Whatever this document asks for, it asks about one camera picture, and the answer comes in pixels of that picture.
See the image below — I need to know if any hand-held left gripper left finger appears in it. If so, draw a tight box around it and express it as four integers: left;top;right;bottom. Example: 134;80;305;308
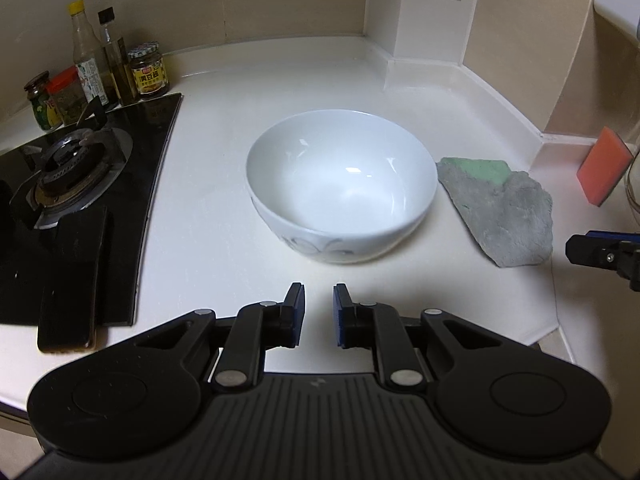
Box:
135;282;307;394

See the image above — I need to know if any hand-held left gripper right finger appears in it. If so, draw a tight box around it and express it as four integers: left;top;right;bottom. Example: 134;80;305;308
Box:
332;282;503;391

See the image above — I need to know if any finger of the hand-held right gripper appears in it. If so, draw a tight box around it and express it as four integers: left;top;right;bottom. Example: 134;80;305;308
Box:
565;230;640;292

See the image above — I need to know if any green and grey cleaning cloth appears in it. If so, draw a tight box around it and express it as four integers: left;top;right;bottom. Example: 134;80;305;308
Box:
436;156;554;267

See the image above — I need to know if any white ceramic bowl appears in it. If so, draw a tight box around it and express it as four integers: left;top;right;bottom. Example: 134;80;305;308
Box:
244;108;439;265

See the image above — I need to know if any orange sponge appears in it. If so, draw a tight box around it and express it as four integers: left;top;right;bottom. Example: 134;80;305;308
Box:
576;126;635;207

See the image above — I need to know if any black glass gas stove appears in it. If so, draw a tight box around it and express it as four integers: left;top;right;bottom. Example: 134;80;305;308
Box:
0;92;184;327

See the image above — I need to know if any gas burner with pan support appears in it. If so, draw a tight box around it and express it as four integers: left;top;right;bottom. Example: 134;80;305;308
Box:
10;127;135;231

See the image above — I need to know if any sauce jar with checked lid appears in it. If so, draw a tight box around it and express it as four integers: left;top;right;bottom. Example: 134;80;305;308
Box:
126;42;170;99

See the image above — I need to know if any oil bottle with black cap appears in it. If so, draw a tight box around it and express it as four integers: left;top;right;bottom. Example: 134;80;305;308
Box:
97;7;139;104

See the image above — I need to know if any spice jar with red lid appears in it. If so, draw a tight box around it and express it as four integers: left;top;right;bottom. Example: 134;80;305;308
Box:
47;66;91;126

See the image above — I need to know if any green label jar, dark lid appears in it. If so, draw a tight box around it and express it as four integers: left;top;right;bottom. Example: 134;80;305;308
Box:
24;71;64;134

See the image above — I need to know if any clear bottle with yellow cap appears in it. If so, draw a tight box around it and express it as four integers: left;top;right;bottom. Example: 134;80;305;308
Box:
68;0;112;108

